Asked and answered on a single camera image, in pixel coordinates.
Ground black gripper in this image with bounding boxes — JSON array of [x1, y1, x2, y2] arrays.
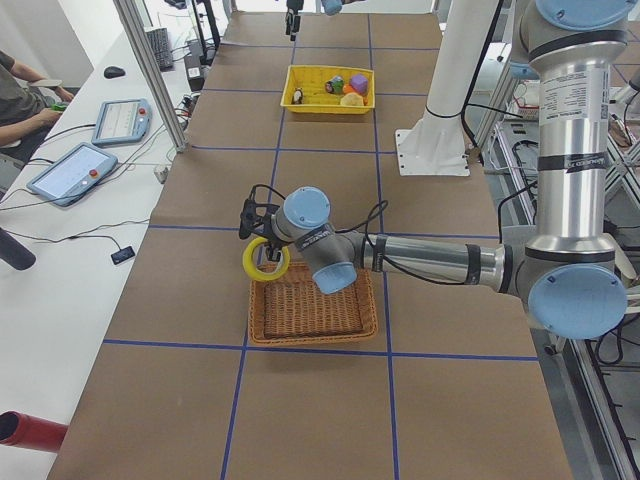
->
[[239, 197, 287, 262], [285, 0, 303, 41]]

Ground yellow tape roll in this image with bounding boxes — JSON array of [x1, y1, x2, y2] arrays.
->
[[242, 237, 291, 282]]

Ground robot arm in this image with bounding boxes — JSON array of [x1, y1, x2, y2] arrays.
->
[[285, 0, 352, 41], [239, 1, 633, 339]]

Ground yellow woven basket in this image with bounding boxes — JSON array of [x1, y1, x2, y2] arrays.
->
[[280, 65, 375, 115]]

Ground brown wicker basket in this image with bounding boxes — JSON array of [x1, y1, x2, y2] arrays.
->
[[248, 262, 378, 346]]

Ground panda toy figure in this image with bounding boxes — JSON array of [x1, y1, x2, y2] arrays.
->
[[292, 88, 304, 105]]

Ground purple foam block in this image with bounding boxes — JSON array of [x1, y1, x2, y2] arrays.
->
[[349, 73, 369, 96]]

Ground toy croissant bread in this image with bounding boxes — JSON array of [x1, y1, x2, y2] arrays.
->
[[340, 92, 365, 107]]

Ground small black usb device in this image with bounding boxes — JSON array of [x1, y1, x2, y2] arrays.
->
[[110, 246, 135, 265]]

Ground black keyboard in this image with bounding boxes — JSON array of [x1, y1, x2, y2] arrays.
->
[[146, 28, 174, 71]]

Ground far teach pendant tablet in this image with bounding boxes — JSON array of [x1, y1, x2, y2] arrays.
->
[[91, 99, 152, 147]]

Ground teach pendant tablet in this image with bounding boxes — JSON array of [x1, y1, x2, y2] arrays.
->
[[27, 143, 117, 207], [91, 99, 152, 147]]

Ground near teach pendant tablet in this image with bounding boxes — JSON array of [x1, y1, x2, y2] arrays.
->
[[27, 143, 117, 207]]

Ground black computer mouse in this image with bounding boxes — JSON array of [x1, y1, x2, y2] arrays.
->
[[103, 66, 126, 79]]

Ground seated person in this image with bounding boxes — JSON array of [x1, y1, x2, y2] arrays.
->
[[1, 51, 74, 163]]

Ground red cylinder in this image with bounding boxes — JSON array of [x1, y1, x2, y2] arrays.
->
[[1, 411, 68, 453]]

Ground aluminium frame post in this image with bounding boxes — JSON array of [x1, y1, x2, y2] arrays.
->
[[113, 0, 187, 153]]

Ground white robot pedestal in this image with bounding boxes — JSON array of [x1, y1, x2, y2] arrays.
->
[[395, 0, 501, 177]]

